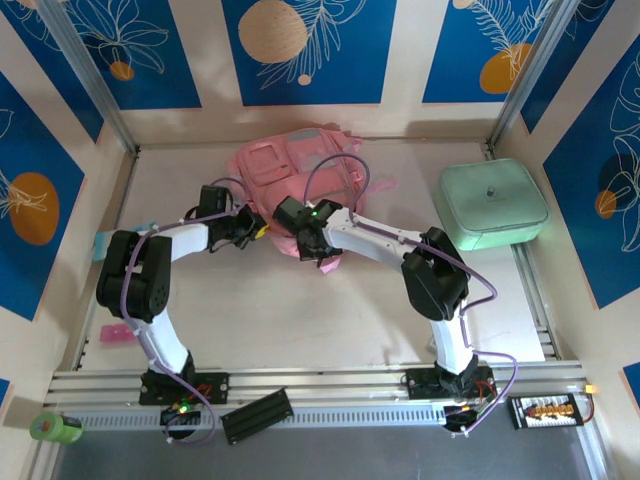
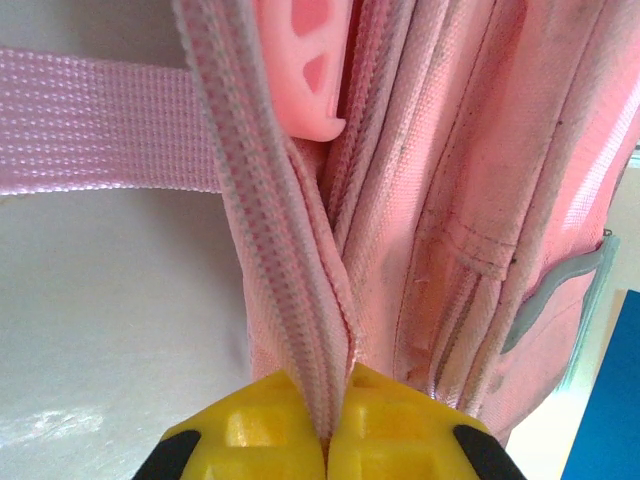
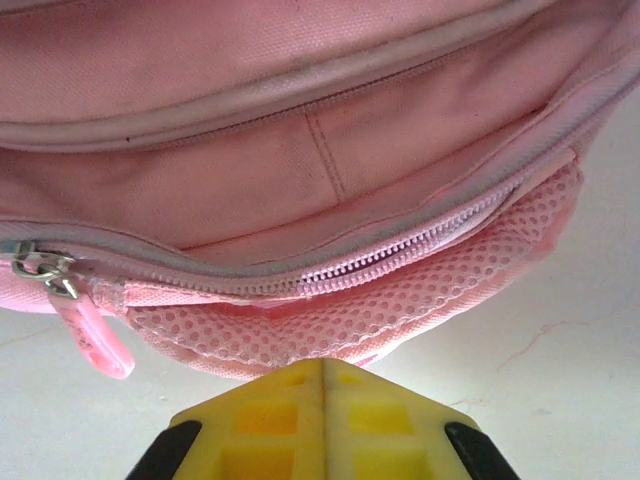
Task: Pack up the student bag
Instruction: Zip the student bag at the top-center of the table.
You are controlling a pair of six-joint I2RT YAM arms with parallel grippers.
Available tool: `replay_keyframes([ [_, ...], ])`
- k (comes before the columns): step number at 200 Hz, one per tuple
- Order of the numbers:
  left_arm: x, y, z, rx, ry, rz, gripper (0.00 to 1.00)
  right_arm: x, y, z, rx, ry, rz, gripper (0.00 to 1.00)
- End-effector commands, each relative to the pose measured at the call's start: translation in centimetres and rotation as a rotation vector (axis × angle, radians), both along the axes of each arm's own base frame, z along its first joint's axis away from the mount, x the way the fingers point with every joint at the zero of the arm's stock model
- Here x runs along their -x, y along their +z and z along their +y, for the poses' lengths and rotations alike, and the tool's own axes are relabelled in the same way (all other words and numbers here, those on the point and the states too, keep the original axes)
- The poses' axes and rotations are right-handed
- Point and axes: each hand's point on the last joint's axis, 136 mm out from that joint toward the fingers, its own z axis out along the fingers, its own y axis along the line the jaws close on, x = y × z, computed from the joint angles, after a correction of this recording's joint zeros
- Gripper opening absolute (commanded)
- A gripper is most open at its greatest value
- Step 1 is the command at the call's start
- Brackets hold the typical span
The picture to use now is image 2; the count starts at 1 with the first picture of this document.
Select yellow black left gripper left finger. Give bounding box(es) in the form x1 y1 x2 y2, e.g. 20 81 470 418
132 368 330 480

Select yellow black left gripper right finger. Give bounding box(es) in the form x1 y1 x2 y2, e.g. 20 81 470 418
326 362 530 480

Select pink student backpack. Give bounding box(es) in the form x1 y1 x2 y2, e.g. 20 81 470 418
0 0 640 451

